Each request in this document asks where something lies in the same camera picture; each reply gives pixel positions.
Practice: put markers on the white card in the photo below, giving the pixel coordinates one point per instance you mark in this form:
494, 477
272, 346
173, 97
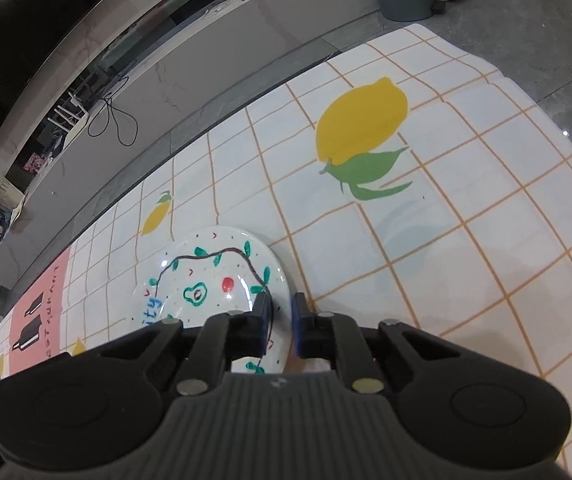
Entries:
3, 192

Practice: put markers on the white router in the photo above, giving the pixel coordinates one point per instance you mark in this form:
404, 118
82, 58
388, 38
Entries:
73, 120

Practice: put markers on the pink small box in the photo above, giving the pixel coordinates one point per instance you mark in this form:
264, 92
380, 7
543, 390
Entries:
36, 162

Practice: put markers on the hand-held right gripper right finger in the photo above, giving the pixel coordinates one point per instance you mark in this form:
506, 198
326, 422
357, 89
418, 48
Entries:
298, 322

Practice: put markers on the pink placemat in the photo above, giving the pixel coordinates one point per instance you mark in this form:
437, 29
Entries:
51, 285

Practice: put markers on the grey television cabinet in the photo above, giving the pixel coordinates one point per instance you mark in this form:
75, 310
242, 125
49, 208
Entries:
166, 85

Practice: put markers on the black television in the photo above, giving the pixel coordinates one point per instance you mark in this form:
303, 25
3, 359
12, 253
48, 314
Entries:
26, 35

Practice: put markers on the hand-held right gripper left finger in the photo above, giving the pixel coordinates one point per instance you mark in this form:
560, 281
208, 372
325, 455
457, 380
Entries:
265, 312

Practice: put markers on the white painted plate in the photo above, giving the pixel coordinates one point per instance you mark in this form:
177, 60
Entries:
201, 270

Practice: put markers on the lemon print checked tablecloth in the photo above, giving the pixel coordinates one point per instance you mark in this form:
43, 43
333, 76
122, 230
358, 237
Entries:
465, 260

